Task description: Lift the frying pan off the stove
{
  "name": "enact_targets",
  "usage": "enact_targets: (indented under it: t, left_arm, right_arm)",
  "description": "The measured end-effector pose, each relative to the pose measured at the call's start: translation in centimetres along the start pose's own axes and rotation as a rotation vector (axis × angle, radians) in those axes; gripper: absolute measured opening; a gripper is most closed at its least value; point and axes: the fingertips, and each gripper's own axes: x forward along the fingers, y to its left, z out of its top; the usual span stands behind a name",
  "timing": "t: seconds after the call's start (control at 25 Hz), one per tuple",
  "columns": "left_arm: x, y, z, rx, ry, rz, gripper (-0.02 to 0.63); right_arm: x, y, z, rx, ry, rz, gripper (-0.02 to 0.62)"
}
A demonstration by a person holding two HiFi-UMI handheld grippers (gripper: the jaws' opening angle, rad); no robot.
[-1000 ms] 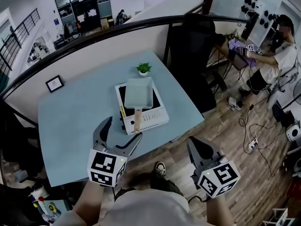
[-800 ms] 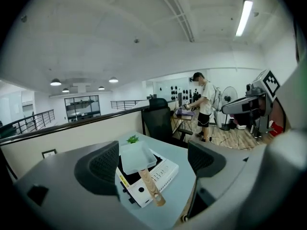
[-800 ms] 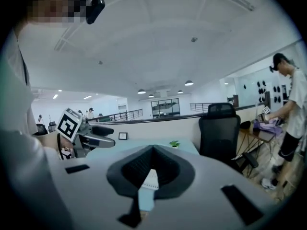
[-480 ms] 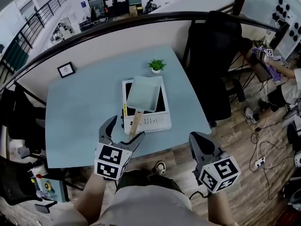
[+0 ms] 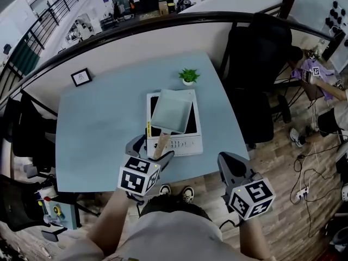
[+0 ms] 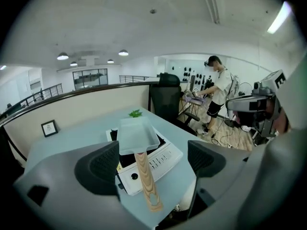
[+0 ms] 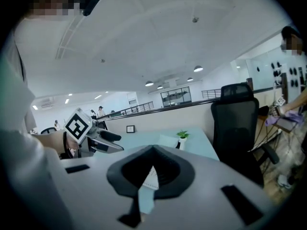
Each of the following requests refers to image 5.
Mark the purple cloth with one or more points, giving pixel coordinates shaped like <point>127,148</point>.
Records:
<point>324,76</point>

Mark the person's left shoe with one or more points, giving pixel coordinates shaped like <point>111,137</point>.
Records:
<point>165,189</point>

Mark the light blue table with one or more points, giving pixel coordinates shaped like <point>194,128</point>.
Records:
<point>103,135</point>

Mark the person's shoe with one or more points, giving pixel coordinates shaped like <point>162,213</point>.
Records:
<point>188,194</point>
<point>165,189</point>

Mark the black high-back office chair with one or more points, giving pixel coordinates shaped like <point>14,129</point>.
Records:
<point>255,72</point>

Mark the brown wooden post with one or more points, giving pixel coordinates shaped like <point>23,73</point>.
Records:
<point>288,1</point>

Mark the person's right shoe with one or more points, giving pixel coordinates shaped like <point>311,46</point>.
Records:
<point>188,194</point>

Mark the white power strip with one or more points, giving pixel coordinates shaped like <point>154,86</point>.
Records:
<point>303,193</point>

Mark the person's right forearm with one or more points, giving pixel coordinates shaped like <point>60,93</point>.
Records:
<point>254,241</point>

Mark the group of black wall caps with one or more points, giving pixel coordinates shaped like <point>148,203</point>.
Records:
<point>335,15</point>

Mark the light green square pan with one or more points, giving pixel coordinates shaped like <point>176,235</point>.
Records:
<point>170,113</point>

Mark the small green potted plant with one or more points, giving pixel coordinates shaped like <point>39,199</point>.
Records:
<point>189,76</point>

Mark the black stair railing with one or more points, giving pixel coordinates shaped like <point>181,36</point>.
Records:
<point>40,28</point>

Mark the brown wooden desk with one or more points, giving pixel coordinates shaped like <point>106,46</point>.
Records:
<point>312,91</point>

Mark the white round device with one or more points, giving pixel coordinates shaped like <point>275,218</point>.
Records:
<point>345,192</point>

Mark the person's black shorts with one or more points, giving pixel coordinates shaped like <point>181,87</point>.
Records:
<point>176,207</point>

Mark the white induction cooker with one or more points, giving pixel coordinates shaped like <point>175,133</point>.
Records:
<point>190,145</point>

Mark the frosted glass partition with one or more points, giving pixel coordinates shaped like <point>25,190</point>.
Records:
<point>318,7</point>

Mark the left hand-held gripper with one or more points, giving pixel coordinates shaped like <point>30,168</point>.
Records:
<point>136,178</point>

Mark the person's left forearm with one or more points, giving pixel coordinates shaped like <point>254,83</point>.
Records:
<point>111,222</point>

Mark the person's beige shirt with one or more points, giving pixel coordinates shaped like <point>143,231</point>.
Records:
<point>168,241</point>

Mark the bottle with yellow cap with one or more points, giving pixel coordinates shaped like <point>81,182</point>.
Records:
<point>43,209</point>

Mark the black mesh office chair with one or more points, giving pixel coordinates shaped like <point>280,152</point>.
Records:
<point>19,202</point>

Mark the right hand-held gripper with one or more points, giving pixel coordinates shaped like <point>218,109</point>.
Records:
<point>253,200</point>

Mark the small blue side table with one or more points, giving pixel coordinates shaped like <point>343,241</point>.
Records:
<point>69,208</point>

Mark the black picture frame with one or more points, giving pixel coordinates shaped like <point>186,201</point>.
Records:
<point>81,77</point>

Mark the yellow tape roll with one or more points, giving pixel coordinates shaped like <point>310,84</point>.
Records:
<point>58,210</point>

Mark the brown cardboard box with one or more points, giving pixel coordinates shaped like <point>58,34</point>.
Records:
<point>163,8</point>

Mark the white cup with red heart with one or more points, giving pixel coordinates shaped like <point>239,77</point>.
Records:
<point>46,192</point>

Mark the black curved handrail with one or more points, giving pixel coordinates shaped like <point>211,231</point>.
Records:
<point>136,23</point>

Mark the black office chair with armrests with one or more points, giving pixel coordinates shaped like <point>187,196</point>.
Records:
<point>30,135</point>

